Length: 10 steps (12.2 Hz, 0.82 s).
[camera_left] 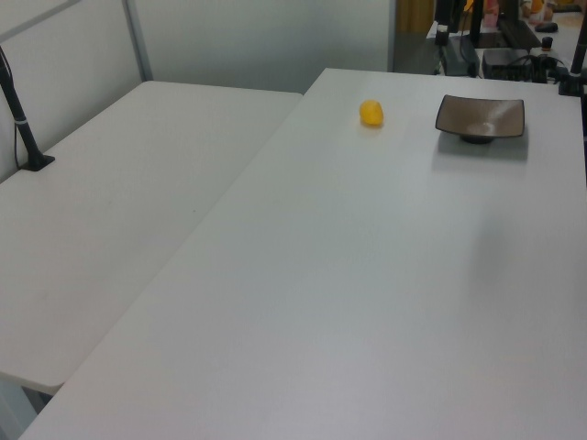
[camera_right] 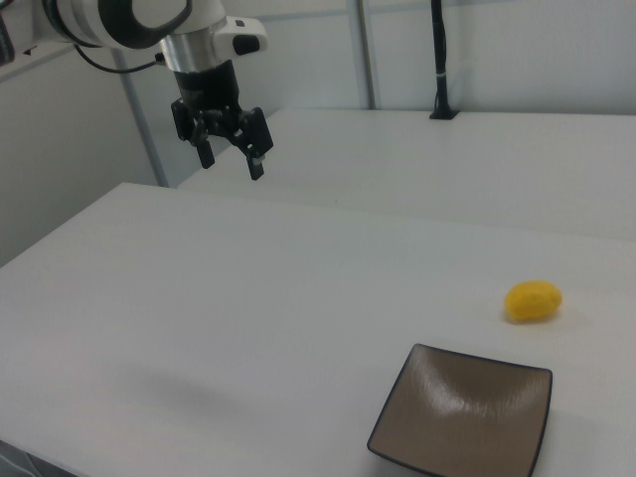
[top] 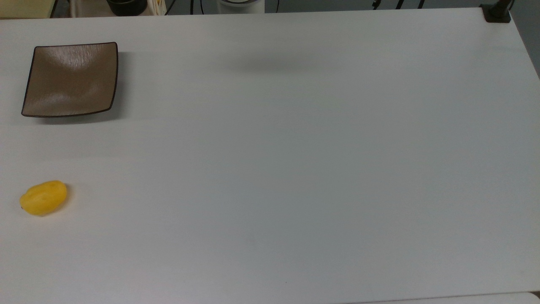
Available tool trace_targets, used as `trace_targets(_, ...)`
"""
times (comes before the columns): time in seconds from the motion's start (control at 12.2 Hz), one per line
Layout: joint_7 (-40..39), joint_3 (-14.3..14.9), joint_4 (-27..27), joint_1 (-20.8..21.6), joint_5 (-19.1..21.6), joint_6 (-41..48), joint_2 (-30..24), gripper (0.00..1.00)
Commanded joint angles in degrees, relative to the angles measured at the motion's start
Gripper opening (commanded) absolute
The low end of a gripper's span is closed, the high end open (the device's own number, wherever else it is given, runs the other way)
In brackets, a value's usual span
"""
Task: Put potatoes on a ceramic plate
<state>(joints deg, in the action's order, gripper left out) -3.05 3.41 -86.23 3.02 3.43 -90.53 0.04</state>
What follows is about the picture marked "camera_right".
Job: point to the yellow potato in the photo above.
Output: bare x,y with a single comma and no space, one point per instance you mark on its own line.
532,302

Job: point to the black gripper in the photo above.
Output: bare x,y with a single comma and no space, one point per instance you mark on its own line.
208,89

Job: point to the brown square ceramic plate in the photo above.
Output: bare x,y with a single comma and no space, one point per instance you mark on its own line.
462,412

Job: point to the grey metal frame post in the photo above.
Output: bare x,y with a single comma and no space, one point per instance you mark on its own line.
141,124
366,54

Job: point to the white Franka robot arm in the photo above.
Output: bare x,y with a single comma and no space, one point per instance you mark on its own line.
199,15

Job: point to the black pole with base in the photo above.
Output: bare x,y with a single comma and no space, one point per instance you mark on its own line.
440,59

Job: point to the grey crumpled cover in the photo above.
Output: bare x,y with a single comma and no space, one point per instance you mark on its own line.
20,462

